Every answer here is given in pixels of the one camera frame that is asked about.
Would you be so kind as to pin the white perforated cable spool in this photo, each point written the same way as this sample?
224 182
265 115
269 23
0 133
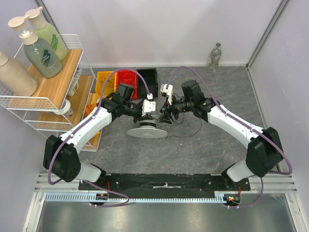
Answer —
147 130

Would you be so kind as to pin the black parts bin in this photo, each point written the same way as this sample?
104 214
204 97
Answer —
150 77

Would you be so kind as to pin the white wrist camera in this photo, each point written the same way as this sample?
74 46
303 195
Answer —
167 91
149 105

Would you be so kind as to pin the white yogurt cup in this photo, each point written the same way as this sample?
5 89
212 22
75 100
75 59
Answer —
74 85

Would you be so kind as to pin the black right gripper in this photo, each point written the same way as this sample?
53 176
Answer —
167 112

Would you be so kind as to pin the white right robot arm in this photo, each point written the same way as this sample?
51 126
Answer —
263 145

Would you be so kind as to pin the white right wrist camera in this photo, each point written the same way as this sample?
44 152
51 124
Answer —
167 91

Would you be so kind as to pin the grey-green pump bottle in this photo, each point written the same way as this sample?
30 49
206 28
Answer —
38 51

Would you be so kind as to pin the grey slotted cable duct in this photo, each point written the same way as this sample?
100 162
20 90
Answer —
95 198

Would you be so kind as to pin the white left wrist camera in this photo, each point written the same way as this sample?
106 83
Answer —
149 105

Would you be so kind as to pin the red parts bin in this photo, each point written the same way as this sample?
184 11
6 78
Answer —
129 78

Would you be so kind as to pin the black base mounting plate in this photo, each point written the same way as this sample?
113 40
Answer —
208 182

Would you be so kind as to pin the white wire wooden shelf rack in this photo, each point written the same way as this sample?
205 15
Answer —
38 110

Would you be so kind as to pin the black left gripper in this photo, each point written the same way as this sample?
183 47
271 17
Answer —
140 118

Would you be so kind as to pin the orange snack box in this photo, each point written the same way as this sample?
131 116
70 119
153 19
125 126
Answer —
91 104

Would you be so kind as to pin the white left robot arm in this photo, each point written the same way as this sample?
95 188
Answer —
61 156

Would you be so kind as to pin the clear glass bottle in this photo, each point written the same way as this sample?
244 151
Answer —
215 56

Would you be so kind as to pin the light green pump bottle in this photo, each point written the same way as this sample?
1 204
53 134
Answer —
47 32

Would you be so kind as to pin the beige pump bottle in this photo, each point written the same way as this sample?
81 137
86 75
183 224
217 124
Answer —
16 77

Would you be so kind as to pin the white paper cup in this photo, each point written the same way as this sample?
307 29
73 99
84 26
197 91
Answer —
65 109

